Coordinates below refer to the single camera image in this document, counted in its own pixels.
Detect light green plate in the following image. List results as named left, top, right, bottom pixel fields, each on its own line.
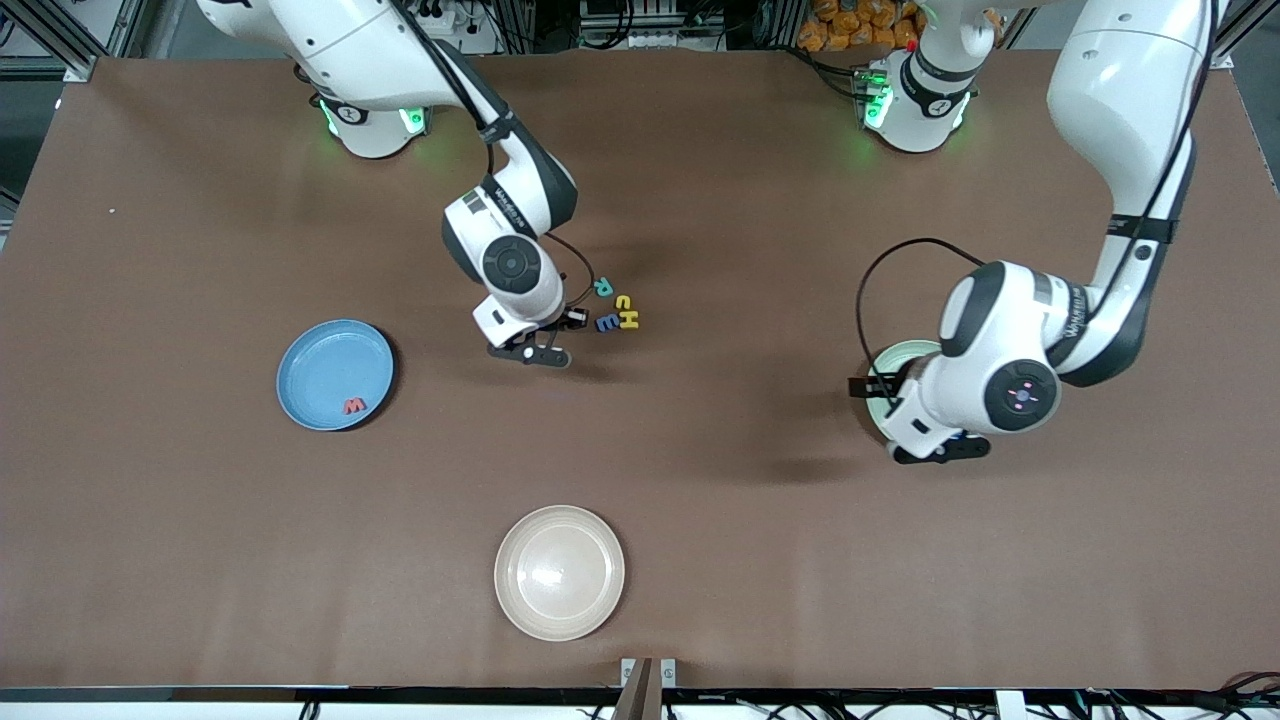
left=866, top=340, right=946, bottom=441

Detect blue plate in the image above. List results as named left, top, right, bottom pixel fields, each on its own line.
left=276, top=319, right=396, bottom=432

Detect beige plate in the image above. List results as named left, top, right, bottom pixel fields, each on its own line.
left=494, top=505, right=626, bottom=642

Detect white power strip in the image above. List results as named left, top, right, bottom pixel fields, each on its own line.
left=398, top=3, right=457, bottom=37

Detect orange snack bags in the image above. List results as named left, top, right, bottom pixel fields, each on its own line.
left=797, top=0, right=926, bottom=53

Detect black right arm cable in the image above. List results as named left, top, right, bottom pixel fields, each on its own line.
left=395, top=0, right=597, bottom=311

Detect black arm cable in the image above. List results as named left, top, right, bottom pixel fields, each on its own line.
left=395, top=0, right=597, bottom=311
left=855, top=0, right=1216, bottom=376

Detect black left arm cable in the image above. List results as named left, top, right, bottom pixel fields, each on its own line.
left=855, top=0, right=1216, bottom=376

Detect equipment rack with cables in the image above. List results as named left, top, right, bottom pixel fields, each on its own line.
left=578, top=0, right=726, bottom=51

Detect metal bracket at table edge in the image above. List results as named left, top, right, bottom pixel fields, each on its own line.
left=620, top=657, right=678, bottom=720

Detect red and black cable bundle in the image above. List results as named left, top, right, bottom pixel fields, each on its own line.
left=1090, top=672, right=1280, bottom=720

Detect aluminium frame post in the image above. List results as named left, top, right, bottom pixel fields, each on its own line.
left=0, top=0, right=111, bottom=83
left=1222, top=0, right=1280, bottom=71

